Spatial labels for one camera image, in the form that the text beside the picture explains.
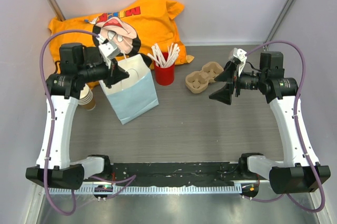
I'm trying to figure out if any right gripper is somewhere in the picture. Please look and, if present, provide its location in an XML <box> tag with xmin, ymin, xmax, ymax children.
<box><xmin>210</xmin><ymin>61</ymin><xmax>266</xmax><ymax>105</ymax></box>

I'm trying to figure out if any light blue paper bag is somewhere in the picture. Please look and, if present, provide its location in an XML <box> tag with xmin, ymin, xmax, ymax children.
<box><xmin>99</xmin><ymin>54</ymin><xmax>158</xmax><ymax>124</ymax></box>

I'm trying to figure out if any pulp cup carrier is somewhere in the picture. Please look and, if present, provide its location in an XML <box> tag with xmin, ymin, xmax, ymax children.
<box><xmin>185</xmin><ymin>62</ymin><xmax>224</xmax><ymax>94</ymax></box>

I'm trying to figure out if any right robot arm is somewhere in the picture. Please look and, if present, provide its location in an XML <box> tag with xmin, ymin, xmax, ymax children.
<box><xmin>209</xmin><ymin>48</ymin><xmax>331</xmax><ymax>194</ymax></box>

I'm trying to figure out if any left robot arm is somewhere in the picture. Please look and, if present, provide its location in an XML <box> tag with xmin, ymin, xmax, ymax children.
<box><xmin>25</xmin><ymin>42</ymin><xmax>129</xmax><ymax>190</ymax></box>

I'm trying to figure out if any stack of paper cups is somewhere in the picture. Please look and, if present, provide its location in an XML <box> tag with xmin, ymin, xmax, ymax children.
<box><xmin>78</xmin><ymin>84</ymin><xmax>96</xmax><ymax>111</ymax></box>

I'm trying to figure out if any red ribbed cup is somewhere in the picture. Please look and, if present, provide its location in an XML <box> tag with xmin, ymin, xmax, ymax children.
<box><xmin>154</xmin><ymin>62</ymin><xmax>175</xmax><ymax>86</ymax></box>

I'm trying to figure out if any orange cartoon t-shirt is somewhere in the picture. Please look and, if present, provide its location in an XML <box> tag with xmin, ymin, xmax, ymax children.
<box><xmin>48</xmin><ymin>0</ymin><xmax>194</xmax><ymax>69</ymax></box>

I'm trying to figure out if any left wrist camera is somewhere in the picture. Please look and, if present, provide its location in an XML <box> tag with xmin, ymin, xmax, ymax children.
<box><xmin>96</xmin><ymin>34</ymin><xmax>120</xmax><ymax>65</ymax></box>

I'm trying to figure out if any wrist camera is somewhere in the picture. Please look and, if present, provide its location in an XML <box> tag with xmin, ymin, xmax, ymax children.
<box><xmin>96</xmin><ymin>34</ymin><xmax>120</xmax><ymax>65</ymax></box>
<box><xmin>229</xmin><ymin>48</ymin><xmax>247</xmax><ymax>77</ymax></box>

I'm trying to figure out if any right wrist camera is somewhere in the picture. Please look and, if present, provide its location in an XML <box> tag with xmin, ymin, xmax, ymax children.
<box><xmin>229</xmin><ymin>48</ymin><xmax>247</xmax><ymax>77</ymax></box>

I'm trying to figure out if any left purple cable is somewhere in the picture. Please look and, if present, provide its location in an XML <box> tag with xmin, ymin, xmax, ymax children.
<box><xmin>39</xmin><ymin>29</ymin><xmax>137</xmax><ymax>217</ymax></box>

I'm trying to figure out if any purple cable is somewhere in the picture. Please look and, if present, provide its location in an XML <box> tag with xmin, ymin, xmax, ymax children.
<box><xmin>241</xmin><ymin>40</ymin><xmax>326</xmax><ymax>213</ymax></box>
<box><xmin>39</xmin><ymin>29</ymin><xmax>137</xmax><ymax>217</ymax></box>

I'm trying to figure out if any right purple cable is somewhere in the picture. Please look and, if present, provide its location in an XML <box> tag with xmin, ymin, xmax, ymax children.
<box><xmin>241</xmin><ymin>40</ymin><xmax>326</xmax><ymax>213</ymax></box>

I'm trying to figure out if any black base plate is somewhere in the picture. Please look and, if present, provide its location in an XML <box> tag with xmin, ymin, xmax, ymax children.
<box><xmin>86</xmin><ymin>161</ymin><xmax>261</xmax><ymax>188</ymax></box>

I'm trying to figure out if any slotted cable duct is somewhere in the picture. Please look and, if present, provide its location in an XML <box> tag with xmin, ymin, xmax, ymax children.
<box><xmin>47</xmin><ymin>184</ymin><xmax>243</xmax><ymax>196</ymax></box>

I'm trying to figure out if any right aluminium frame post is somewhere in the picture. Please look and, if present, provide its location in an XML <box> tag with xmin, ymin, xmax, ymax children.
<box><xmin>264</xmin><ymin>0</ymin><xmax>296</xmax><ymax>43</ymax></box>

